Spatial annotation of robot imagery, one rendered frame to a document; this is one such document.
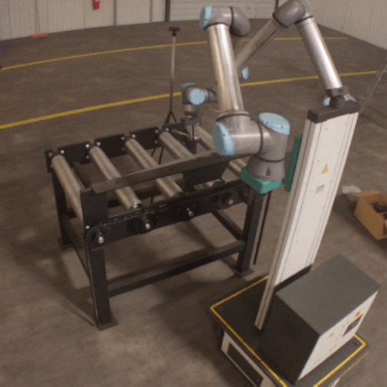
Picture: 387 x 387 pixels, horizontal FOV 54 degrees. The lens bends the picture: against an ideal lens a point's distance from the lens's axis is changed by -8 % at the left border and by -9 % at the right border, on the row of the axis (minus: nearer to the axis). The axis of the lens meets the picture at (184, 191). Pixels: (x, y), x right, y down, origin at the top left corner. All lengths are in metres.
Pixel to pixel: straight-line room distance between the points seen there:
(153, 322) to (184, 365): 0.43
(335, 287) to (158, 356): 1.28
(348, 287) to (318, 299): 0.22
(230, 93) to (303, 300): 1.11
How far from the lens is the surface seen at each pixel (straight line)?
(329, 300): 2.25
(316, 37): 2.32
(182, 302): 3.17
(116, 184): 2.26
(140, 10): 11.91
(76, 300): 3.21
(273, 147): 1.84
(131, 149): 3.15
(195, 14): 12.75
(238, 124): 1.76
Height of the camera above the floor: 2.43
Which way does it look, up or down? 35 degrees down
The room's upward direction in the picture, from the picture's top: 4 degrees clockwise
